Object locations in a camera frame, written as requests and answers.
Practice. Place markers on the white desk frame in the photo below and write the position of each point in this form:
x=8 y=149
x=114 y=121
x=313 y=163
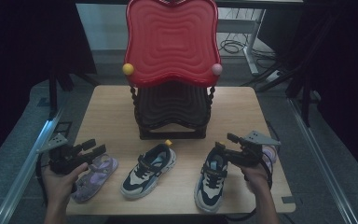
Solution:
x=251 y=46

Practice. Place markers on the dark floor plate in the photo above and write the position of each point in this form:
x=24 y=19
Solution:
x=62 y=128

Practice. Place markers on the black stand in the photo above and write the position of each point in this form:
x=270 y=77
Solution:
x=306 y=102
x=53 y=93

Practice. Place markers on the person's right hand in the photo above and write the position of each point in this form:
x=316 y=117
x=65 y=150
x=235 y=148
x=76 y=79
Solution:
x=258 y=179

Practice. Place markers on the person's left hand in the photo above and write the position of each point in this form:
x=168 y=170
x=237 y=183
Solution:
x=59 y=189

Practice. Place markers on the metal floor rail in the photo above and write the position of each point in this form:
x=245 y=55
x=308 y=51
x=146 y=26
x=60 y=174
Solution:
x=320 y=155
x=28 y=161

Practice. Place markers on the red and black shoe rack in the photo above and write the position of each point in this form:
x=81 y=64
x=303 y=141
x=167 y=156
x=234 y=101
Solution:
x=172 y=40

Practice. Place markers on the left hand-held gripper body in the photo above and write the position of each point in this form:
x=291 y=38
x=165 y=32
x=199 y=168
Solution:
x=62 y=161

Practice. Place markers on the navy and white child sneaker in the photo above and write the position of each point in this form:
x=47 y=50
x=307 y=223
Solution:
x=136 y=181
x=210 y=193

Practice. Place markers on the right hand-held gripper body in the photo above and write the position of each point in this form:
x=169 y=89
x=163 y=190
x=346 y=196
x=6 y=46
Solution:
x=245 y=157

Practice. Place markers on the purple child sandal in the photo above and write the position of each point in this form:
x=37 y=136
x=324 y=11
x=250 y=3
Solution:
x=272 y=153
x=90 y=183

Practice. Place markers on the black curtain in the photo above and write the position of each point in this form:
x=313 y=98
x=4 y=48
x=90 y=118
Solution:
x=18 y=46
x=348 y=62

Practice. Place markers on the white power strip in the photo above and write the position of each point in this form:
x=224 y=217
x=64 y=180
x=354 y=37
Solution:
x=275 y=76

